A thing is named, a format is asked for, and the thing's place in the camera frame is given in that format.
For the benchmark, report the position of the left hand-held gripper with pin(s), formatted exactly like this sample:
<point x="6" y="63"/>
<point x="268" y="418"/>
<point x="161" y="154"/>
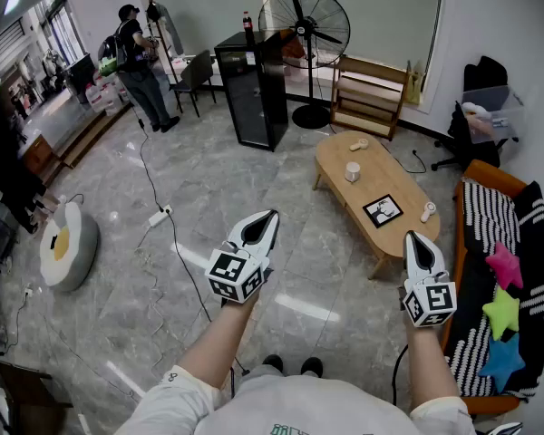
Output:
<point x="236" y="272"/>

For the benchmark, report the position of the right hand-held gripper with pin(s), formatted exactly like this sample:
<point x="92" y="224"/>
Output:
<point x="430" y="302"/>

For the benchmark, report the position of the person's left forearm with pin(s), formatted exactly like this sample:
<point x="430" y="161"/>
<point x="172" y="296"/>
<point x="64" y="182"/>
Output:
<point x="217" y="347"/>

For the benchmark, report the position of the person's right forearm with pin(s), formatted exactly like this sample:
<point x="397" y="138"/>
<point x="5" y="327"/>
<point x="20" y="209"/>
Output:
<point x="428" y="370"/>

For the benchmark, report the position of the wooden coffee table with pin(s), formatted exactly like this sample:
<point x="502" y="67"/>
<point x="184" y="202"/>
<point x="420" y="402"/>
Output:
<point x="376" y="184"/>

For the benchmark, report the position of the cream handheld fan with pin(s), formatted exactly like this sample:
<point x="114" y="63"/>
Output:
<point x="359" y="144"/>
<point x="428" y="211"/>

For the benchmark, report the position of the black framed deer picture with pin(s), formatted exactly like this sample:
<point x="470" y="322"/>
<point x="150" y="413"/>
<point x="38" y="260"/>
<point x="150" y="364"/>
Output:
<point x="382" y="211"/>

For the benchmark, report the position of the pink star pillow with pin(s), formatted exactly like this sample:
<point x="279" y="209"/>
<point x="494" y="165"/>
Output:
<point x="505" y="265"/>

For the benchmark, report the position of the green star pillow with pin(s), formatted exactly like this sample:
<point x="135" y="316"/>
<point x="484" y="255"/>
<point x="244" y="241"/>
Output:
<point x="501" y="311"/>

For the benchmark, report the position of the white power strip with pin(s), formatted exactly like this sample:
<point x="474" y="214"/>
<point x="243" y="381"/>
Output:
<point x="159" y="215"/>

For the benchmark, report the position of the orange sofa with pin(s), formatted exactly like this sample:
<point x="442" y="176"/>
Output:
<point x="489" y="172"/>

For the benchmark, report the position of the white mug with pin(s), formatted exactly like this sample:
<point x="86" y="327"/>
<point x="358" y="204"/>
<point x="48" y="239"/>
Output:
<point x="352" y="171"/>

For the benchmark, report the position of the black office chair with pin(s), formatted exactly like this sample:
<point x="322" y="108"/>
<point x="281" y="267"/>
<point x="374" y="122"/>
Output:
<point x="467" y="143"/>

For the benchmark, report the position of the blue star pillow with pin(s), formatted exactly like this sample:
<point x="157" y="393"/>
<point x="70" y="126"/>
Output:
<point x="503" y="363"/>

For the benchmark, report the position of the person's left black shoe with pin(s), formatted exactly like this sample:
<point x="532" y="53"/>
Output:
<point x="273" y="363"/>

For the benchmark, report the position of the person's black shoe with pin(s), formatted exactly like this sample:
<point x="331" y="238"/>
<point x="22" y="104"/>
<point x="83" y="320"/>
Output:
<point x="273" y="363"/>
<point x="312" y="366"/>

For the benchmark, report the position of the black glass-door fridge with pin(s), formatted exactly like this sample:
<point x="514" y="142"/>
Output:
<point x="254" y="98"/>

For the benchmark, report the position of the person's grey jeans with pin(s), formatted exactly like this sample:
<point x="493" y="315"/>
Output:
<point x="263" y="372"/>

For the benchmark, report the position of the person's right black shoe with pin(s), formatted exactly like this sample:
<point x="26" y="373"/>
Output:
<point x="312" y="366"/>

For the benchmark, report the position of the white orange soft toy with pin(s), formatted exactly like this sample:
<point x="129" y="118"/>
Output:
<point x="476" y="111"/>

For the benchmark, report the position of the wooden shelf rack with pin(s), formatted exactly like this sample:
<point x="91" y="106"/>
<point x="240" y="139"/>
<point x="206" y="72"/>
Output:
<point x="367" y="102"/>

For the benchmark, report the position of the clear plastic storage box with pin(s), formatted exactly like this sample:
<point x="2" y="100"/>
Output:
<point x="503" y="111"/>

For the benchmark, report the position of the grey chair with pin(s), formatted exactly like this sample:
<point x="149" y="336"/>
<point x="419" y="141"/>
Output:
<point x="195" y="73"/>

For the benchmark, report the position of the person's white shirt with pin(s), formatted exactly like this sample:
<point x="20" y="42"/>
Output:
<point x="299" y="406"/>

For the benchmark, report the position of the white side table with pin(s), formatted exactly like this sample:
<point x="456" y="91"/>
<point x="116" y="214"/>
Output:
<point x="179" y="64"/>

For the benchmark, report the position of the orange brown box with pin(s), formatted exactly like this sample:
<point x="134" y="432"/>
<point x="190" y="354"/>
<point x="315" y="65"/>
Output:
<point x="294" y="48"/>

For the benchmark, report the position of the fried egg cushion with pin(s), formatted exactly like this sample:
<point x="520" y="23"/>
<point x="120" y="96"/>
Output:
<point x="68" y="247"/>

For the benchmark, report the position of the wooden step platform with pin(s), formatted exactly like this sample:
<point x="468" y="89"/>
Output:
<point x="86" y="134"/>

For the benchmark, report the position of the dark soda bottle red label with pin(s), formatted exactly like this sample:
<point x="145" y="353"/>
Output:
<point x="247" y="25"/>

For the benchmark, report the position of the large black standing fan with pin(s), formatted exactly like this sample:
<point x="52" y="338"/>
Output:
<point x="304" y="30"/>

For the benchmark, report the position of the wooden coat rack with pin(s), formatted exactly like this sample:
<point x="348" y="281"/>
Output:
<point x="161" y="39"/>

